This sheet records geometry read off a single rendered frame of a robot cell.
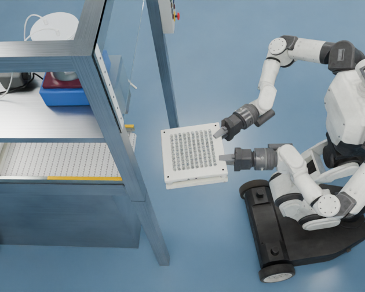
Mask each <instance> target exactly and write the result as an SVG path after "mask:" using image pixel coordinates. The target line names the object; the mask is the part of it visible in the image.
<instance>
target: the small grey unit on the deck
mask: <svg viewBox="0 0 365 292"><path fill-rule="evenodd" d="M11 75H12V73H11V72H9V73H0V83H1V84H2V86H3V87H4V88H8V87H9V84H10V79H11ZM30 79H31V72H30V74H28V72H14V73H13V77H12V82H11V85H10V87H19V86H23V85H24V84H26V83H27V81H28V80H30Z"/></svg>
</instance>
